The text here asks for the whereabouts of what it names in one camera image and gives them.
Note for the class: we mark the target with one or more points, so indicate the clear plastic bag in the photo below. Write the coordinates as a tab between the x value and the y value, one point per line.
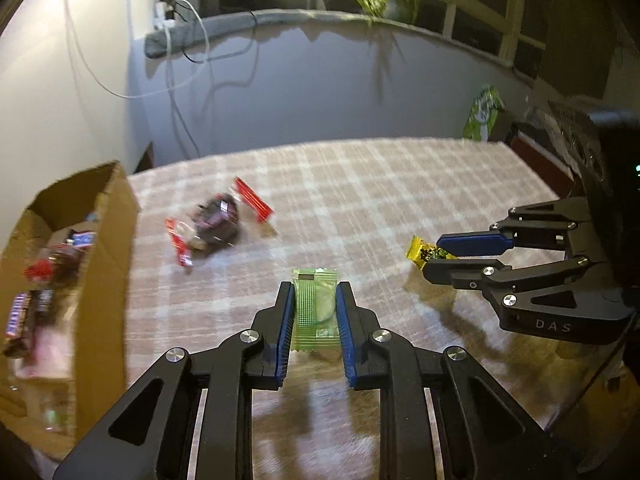
45	360

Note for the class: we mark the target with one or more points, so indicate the white wall charger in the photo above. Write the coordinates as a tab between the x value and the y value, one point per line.
162	12

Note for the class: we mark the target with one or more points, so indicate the green printed bag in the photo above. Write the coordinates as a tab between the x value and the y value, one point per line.
482	112

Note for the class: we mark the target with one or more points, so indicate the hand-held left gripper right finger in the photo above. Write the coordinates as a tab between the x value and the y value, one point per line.
346	330

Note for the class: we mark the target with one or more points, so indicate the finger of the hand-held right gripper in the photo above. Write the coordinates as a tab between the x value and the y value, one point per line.
450	272
470	243

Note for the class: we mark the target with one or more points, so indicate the yellow snack packet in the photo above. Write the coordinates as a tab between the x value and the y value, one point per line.
420	250

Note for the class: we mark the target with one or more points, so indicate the brown chocolate bar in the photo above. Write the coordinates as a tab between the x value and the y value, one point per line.
25	315
80	237

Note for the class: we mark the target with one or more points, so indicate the cardboard box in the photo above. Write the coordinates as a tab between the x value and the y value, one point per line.
107	280

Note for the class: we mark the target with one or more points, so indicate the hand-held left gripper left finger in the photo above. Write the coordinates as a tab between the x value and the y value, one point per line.
286	330

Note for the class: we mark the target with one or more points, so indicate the green snack packet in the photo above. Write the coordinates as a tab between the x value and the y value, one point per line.
315	305

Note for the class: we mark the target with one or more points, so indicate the dark red furniture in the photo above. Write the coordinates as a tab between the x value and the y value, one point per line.
540	157

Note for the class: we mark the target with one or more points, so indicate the white window frame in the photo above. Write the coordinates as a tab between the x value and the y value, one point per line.
452	17

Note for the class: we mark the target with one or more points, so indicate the dark candy bag red ends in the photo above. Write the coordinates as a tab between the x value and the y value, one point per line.
215	222
47	265

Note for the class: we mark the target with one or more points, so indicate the grey windowsill cushion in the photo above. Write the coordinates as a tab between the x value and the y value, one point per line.
225	27

